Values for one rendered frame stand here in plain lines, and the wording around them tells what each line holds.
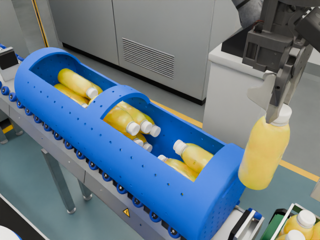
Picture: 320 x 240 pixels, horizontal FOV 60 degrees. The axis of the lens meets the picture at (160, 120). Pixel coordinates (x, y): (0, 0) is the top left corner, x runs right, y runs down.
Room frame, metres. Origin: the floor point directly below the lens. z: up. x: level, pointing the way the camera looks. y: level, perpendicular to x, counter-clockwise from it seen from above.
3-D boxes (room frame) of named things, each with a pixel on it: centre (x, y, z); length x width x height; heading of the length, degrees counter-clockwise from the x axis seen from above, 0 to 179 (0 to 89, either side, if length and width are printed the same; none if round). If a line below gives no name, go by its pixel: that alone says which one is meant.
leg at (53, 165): (1.01, 0.61, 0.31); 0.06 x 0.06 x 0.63; 49
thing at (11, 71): (1.25, 0.78, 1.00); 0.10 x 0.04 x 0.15; 139
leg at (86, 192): (1.12, 0.52, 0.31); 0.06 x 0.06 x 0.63; 49
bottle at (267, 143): (0.37, -0.21, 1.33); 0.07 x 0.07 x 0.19
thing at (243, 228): (0.37, -0.22, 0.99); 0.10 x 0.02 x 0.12; 139
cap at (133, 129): (0.62, 0.08, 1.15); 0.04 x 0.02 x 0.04; 139
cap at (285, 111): (0.37, -0.21, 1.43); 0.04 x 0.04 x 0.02
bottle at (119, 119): (0.69, 0.15, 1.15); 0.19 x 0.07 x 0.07; 49
